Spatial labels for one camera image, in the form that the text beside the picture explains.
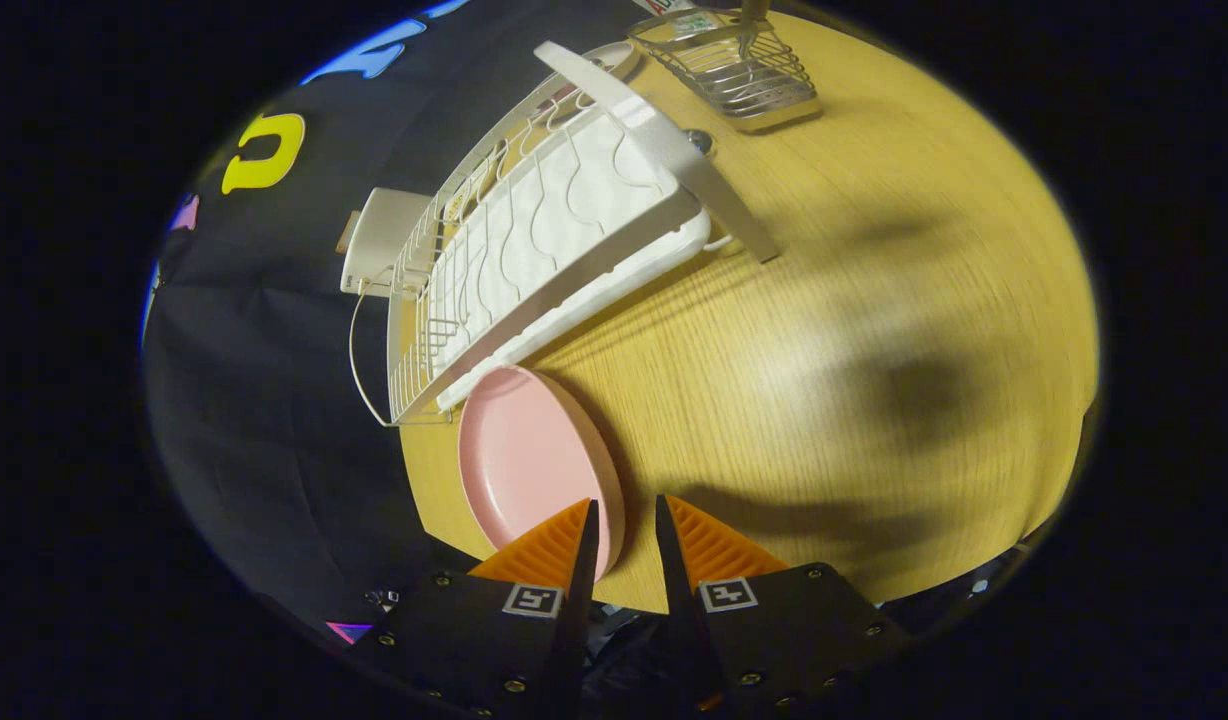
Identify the pink plate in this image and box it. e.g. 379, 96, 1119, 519
458, 365, 627, 583

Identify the metal wire basket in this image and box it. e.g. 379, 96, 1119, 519
629, 10, 823, 133

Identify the white toaster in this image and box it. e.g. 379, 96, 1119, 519
336, 187, 433, 298

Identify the white drip tray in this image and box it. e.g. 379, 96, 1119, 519
436, 105, 712, 413

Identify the spoon with wooden handle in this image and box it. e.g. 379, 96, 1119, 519
739, 0, 772, 56

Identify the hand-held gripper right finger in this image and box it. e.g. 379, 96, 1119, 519
656, 494, 910, 713

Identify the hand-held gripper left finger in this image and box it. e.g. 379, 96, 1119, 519
354, 498, 601, 716

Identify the white bottle with green label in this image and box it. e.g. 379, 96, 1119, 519
639, 0, 725, 36

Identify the white wire dish rack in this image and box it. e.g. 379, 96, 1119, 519
349, 40, 781, 428

